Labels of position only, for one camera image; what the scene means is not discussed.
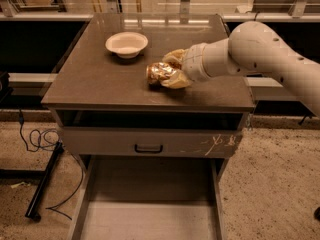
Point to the open grey middle drawer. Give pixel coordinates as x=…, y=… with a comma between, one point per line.
x=126, y=198

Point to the grey drawer cabinet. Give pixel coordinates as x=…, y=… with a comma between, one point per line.
x=96, y=88

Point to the orange can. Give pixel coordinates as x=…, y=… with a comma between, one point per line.
x=158, y=72

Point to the white paper bowl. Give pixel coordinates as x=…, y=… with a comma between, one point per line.
x=126, y=45

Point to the black metal bar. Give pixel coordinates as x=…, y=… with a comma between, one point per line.
x=32, y=210

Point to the black drawer handle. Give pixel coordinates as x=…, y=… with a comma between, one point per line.
x=148, y=149

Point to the closed grey top drawer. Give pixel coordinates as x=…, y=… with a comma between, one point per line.
x=176, y=143

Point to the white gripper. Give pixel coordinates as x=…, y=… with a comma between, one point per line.
x=193, y=63

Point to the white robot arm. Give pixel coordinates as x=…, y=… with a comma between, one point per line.
x=253, y=47

